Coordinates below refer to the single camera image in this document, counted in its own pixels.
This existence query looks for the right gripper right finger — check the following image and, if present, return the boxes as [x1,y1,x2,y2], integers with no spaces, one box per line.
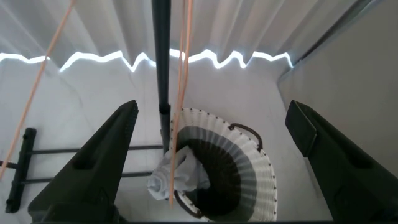
[285,99,398,222]

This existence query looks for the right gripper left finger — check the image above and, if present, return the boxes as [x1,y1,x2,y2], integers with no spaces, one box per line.
[27,99,139,222]

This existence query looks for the pink clothes hanger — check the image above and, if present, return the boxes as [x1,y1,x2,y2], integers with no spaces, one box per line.
[169,0,194,208]
[0,0,78,181]

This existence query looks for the white laundry basket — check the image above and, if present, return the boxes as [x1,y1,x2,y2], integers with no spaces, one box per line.
[169,107,278,222]

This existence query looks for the black clothes rack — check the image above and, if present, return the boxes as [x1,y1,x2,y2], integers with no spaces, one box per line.
[0,0,172,214]

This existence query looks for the pale grey shorts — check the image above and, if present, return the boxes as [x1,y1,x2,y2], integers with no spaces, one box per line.
[146,145,211,202]

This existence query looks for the white curtain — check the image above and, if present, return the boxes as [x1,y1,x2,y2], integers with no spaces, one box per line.
[0,0,358,73]

